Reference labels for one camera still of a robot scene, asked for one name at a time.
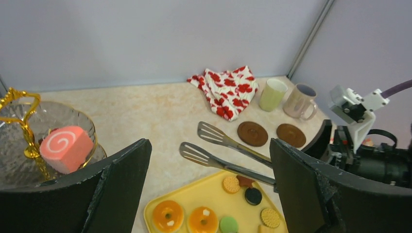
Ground green mug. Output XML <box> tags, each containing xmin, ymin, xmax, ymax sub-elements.
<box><xmin>259</xmin><ymin>78</ymin><xmax>288</xmax><ymax>112</ymax></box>

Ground round biscuit with rim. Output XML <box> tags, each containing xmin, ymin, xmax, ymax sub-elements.
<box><xmin>260</xmin><ymin>208</ymin><xmax>281</xmax><ymax>229</ymax></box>

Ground metal serving tongs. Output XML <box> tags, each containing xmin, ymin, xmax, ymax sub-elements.
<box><xmin>179</xmin><ymin>121</ymin><xmax>276</xmax><ymax>188</ymax></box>

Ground pink swirl roll cake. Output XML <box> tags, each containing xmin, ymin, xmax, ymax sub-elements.
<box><xmin>39</xmin><ymin>126</ymin><xmax>94</xmax><ymax>174</ymax></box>

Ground black sandwich cookie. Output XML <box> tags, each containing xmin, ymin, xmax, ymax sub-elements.
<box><xmin>244</xmin><ymin>187</ymin><xmax>262</xmax><ymax>206</ymax></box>

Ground brown coaster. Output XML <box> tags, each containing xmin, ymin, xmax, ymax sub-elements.
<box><xmin>276</xmin><ymin>123</ymin><xmax>306</xmax><ymax>148</ymax></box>
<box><xmin>237</xmin><ymin>121</ymin><xmax>268</xmax><ymax>147</ymax></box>

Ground orange glazed donut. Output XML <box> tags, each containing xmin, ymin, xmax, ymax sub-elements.
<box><xmin>187</xmin><ymin>206</ymin><xmax>219</xmax><ymax>233</ymax></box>
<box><xmin>152</xmin><ymin>200</ymin><xmax>185</xmax><ymax>233</ymax></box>

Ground right brown coaster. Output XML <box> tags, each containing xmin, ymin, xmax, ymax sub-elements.
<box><xmin>276</xmin><ymin>123</ymin><xmax>306</xmax><ymax>148</ymax></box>

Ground green macaron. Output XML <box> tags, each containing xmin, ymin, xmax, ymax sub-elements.
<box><xmin>219</xmin><ymin>216</ymin><xmax>239</xmax><ymax>233</ymax></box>

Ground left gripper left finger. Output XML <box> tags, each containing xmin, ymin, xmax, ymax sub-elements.
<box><xmin>0</xmin><ymin>139</ymin><xmax>152</xmax><ymax>233</ymax></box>

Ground left brown coaster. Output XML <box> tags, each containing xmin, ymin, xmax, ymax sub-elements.
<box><xmin>237</xmin><ymin>121</ymin><xmax>268</xmax><ymax>147</ymax></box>

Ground brown star cookie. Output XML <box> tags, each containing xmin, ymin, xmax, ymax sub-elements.
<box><xmin>236</xmin><ymin>175</ymin><xmax>255</xmax><ymax>188</ymax></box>

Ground red poppy cloth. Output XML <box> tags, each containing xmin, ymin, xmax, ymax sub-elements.
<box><xmin>187</xmin><ymin>66</ymin><xmax>259</xmax><ymax>122</ymax></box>

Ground three-tier glass dessert stand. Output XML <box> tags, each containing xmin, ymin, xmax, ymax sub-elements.
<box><xmin>0</xmin><ymin>88</ymin><xmax>107</xmax><ymax>190</ymax></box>

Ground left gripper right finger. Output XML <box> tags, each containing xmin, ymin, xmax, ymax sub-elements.
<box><xmin>270</xmin><ymin>139</ymin><xmax>412</xmax><ymax>233</ymax></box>

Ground round tan biscuit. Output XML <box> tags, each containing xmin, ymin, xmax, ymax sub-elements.
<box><xmin>222</xmin><ymin>176</ymin><xmax>240</xmax><ymax>194</ymax></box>

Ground yellow plastic tray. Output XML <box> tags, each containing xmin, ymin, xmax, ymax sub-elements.
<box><xmin>144</xmin><ymin>171</ymin><xmax>280</xmax><ymax>233</ymax></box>

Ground pink pearlescent mug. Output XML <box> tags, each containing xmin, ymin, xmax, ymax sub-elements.
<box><xmin>283</xmin><ymin>83</ymin><xmax>318</xmax><ymax>120</ymax></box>

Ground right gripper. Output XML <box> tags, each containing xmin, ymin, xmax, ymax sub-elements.
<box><xmin>302</xmin><ymin>119</ymin><xmax>412</xmax><ymax>188</ymax></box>

